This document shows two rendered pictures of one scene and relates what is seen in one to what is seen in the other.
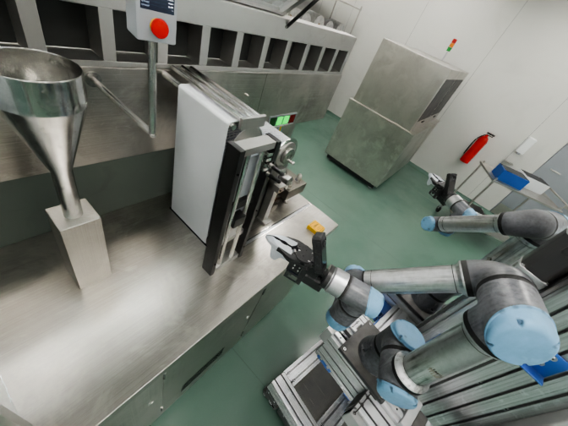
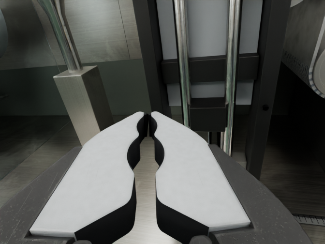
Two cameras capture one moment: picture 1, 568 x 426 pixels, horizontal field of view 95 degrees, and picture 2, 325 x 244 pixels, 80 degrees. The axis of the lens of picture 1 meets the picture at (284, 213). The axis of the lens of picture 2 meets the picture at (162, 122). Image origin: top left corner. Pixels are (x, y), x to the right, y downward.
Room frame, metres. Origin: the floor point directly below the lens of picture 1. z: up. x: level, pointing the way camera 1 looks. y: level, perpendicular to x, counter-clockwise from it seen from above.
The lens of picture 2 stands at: (0.52, -0.10, 1.29)
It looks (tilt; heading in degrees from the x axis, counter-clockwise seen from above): 30 degrees down; 82
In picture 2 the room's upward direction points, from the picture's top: 8 degrees counter-clockwise
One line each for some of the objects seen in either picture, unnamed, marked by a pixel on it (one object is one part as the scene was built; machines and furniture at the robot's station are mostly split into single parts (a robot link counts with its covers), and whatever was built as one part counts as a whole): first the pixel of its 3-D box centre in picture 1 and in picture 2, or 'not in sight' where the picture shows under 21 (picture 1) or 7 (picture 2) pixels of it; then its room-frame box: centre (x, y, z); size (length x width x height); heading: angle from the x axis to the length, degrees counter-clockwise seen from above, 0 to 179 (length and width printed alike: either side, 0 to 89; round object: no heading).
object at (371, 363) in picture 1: (382, 352); not in sight; (0.57, -0.57, 0.87); 0.15 x 0.15 x 0.10
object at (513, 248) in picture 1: (500, 257); not in sight; (1.04, -0.97, 1.19); 0.15 x 0.12 x 0.55; 119
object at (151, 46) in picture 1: (152, 91); not in sight; (0.50, 0.36, 1.51); 0.02 x 0.02 x 0.20
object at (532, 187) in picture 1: (494, 207); not in sight; (3.43, -2.52, 0.51); 0.91 x 0.58 x 1.02; 87
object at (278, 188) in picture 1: (272, 197); not in sight; (0.94, 0.07, 1.05); 0.06 x 0.05 x 0.31; 65
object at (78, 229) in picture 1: (72, 209); (74, 65); (0.37, 0.49, 1.18); 0.14 x 0.14 x 0.57
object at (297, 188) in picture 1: (269, 170); not in sight; (1.22, 0.17, 1.00); 0.40 x 0.16 x 0.06; 65
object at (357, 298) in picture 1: (360, 297); not in sight; (0.48, -0.29, 1.21); 0.11 x 0.08 x 0.09; 81
